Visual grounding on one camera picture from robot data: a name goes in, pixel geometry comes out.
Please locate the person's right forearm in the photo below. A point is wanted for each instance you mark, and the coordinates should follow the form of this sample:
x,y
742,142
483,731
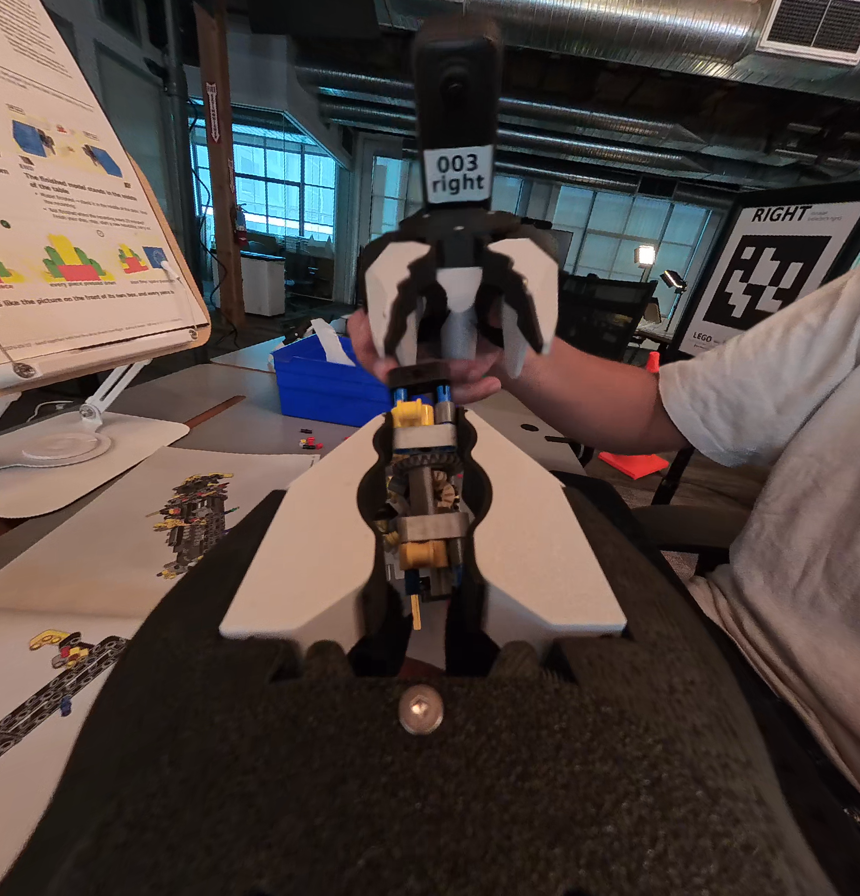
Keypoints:
x,y
598,399

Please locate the orange traffic cone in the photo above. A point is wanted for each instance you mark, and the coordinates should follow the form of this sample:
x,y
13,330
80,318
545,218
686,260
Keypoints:
x,y
652,362
633,463

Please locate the white paper slip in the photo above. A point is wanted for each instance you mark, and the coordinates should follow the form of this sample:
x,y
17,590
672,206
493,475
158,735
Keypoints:
x,y
332,343

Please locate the white cabinet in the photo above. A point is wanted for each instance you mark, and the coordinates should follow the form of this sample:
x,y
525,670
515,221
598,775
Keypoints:
x,y
262,287

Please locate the person's right hand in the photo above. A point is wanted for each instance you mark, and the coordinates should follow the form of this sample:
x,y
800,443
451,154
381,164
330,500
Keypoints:
x,y
482,378

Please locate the scattered small lego pieces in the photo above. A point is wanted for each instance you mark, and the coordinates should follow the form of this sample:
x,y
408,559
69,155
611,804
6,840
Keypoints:
x,y
309,441

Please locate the bright work light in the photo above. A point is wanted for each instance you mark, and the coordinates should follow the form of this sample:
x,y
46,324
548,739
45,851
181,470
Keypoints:
x,y
645,254

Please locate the lego instruction booklet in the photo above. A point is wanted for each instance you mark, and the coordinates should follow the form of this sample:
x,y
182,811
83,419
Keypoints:
x,y
87,560

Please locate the white air vent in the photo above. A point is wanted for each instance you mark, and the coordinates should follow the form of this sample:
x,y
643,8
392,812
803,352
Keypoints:
x,y
822,28

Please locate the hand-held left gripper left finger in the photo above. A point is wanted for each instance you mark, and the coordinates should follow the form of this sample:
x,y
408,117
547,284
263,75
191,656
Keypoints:
x,y
304,560

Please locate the blue plastic bin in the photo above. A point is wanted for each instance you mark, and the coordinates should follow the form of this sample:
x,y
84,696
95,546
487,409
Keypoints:
x,y
325,392

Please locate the wooden post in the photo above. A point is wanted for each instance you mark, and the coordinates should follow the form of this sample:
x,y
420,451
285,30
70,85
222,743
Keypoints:
x,y
220,175

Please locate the black monitor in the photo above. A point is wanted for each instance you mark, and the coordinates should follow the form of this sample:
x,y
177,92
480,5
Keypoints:
x,y
605,315

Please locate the red fire extinguisher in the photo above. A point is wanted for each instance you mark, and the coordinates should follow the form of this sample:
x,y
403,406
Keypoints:
x,y
241,227

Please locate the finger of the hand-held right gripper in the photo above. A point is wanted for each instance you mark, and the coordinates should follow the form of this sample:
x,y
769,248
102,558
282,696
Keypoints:
x,y
388,301
535,294

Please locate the metal air duct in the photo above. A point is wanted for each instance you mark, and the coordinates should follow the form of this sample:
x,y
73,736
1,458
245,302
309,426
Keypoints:
x,y
612,28

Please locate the printed marker board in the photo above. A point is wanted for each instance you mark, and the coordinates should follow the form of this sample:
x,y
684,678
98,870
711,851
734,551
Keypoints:
x,y
773,280

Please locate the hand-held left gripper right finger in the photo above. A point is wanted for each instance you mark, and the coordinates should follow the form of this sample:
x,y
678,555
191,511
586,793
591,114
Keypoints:
x,y
549,560

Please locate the lego car chassis model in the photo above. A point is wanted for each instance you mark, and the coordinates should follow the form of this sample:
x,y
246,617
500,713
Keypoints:
x,y
419,476

